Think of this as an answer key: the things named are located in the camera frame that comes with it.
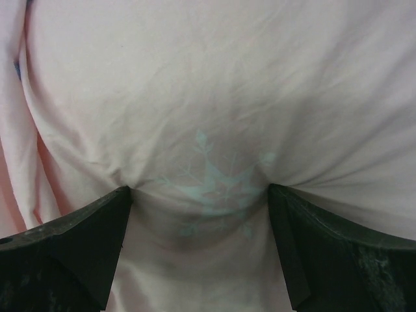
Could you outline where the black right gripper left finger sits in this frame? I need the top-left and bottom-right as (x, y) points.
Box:
(1, 187), (132, 312)

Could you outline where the pink purple printed pillowcase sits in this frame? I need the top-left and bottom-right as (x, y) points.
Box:
(1, 1), (415, 311)

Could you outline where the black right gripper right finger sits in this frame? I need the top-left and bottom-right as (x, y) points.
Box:
(268, 184), (415, 312)

